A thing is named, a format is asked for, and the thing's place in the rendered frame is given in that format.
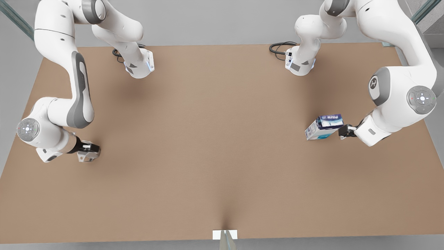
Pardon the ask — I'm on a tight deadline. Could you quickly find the blue and white printed carton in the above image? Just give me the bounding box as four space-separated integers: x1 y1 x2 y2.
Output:
305 114 344 141

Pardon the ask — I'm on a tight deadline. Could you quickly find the black cable loop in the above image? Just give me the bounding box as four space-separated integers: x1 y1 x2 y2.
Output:
269 41 299 61
112 44 146 64

